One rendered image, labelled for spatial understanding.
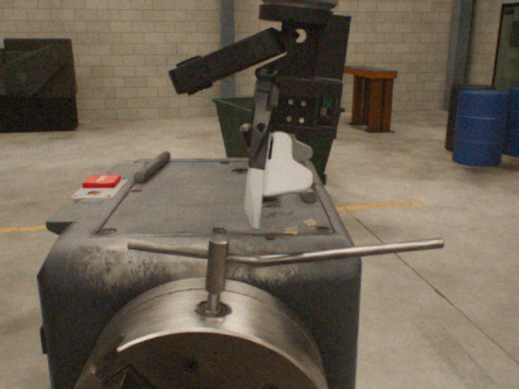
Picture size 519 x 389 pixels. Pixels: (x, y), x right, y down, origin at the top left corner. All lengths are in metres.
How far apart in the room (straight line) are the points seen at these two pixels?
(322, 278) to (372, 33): 10.67
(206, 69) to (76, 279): 0.37
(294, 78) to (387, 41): 10.97
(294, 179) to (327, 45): 0.13
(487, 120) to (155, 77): 6.21
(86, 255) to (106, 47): 9.75
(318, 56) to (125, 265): 0.39
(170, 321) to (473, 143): 6.41
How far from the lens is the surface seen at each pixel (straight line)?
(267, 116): 0.47
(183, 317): 0.59
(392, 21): 11.48
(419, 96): 11.88
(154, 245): 0.58
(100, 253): 0.75
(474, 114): 6.82
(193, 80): 0.52
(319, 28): 0.51
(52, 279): 0.76
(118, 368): 0.61
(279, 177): 0.48
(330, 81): 0.50
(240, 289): 0.66
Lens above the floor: 1.53
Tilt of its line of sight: 17 degrees down
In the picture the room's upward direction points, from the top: straight up
